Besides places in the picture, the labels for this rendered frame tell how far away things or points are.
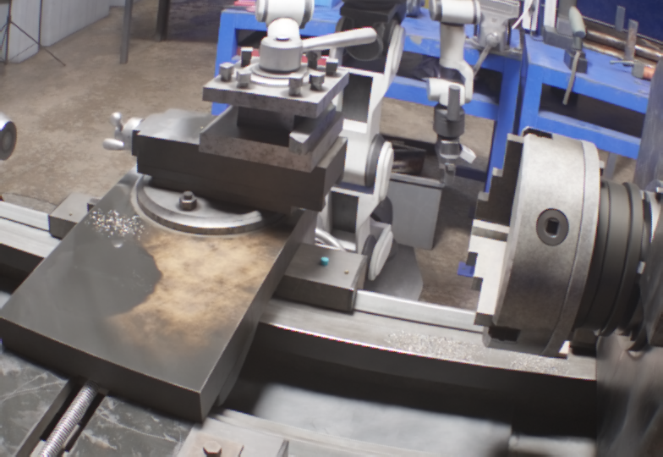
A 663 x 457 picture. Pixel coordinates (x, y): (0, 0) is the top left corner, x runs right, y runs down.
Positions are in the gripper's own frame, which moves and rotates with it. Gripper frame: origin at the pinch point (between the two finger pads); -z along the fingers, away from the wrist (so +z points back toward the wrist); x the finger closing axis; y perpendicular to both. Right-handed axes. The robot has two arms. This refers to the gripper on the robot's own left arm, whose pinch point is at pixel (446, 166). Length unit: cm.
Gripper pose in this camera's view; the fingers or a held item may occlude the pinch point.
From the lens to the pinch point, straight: 220.6
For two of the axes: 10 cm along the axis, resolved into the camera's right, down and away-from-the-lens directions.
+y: 10.0, 0.0, 0.5
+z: 0.2, -8.7, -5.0
